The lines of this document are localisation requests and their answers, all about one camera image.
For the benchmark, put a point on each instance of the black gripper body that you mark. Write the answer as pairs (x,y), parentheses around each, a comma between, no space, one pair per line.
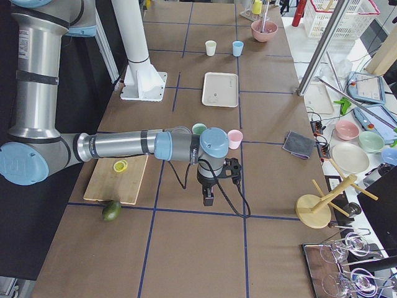
(206,182)

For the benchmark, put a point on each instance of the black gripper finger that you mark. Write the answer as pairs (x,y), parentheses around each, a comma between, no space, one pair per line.
(210,196)
(205,193)

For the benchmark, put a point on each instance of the pink cup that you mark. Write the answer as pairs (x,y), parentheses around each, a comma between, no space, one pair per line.
(235,138)

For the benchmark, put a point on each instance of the green cup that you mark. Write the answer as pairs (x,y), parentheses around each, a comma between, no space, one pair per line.
(198,128)

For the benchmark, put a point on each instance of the cream cup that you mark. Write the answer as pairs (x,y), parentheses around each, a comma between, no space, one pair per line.
(210,46)

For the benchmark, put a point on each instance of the blue cup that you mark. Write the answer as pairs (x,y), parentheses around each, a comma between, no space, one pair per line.
(237,48)

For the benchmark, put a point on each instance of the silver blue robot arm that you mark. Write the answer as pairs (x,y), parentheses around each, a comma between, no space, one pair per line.
(37,150)

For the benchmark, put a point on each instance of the cream rabbit tray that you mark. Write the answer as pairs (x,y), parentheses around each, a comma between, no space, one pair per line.
(220,90)

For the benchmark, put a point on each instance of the spare cream tray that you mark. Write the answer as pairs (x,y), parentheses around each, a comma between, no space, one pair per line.
(317,98)

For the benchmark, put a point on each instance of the wooden cutting board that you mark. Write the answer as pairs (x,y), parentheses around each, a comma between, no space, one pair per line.
(107,185)

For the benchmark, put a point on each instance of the lemon slices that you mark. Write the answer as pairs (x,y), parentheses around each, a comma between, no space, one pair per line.
(120,166)

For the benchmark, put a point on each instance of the green avocado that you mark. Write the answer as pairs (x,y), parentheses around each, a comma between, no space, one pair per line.
(111,210)

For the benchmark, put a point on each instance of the grey folded cloth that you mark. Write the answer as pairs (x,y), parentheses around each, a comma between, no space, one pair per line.
(298,145)

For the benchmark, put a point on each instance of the wooden cup rack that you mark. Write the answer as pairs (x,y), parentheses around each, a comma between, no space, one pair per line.
(314,211)

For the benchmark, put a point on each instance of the upper wine glass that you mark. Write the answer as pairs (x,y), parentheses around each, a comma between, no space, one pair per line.
(337,251)

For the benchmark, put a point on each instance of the wine glass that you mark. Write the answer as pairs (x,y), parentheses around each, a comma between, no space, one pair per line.
(359,281)
(337,251)

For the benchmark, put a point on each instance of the cream side plate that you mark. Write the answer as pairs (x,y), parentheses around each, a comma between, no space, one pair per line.
(350,158)

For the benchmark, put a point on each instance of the pink side bowl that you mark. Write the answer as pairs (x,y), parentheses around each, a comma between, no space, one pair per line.
(346,130)

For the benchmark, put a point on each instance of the lower wine glass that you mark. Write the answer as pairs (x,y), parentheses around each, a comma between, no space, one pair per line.
(359,281)

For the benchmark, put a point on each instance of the green clamp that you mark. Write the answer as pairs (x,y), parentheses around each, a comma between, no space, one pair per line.
(344,105)

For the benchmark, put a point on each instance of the pink bowl with ice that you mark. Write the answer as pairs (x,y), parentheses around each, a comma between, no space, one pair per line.
(263,34)

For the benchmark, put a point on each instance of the green side bowl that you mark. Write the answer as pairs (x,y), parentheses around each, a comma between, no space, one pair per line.
(371,142)

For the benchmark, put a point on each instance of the blue teach pendant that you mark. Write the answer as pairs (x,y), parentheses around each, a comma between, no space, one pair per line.
(371,123)
(366,88)

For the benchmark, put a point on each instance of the yellow cup on rack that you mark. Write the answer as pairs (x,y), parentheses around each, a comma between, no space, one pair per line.
(256,7)

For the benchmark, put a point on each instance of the blue side bowl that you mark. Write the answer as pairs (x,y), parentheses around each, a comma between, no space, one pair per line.
(389,155)

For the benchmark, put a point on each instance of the metal tongs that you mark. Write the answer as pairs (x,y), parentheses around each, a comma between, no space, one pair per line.
(264,17)

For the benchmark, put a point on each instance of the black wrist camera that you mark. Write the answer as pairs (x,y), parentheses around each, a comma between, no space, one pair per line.
(231,169)

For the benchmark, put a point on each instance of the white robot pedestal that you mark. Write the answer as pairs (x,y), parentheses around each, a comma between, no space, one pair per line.
(142,82)

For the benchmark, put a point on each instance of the aluminium frame post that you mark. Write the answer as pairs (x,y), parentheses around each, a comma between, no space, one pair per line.
(317,20)

